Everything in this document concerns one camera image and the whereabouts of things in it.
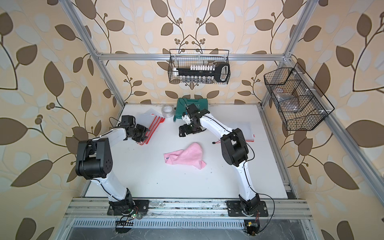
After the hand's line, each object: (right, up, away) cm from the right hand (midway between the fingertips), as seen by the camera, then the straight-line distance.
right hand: (187, 133), depth 96 cm
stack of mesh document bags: (-28, +9, +15) cm, 33 cm away
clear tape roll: (-17, +15, +21) cm, 31 cm away
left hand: (-27, +2, +1) cm, 27 cm away
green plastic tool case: (-5, +21, +21) cm, 30 cm away
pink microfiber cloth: (+3, -13, -6) cm, 15 cm away
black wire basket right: (+59, +16, -23) cm, 65 cm away
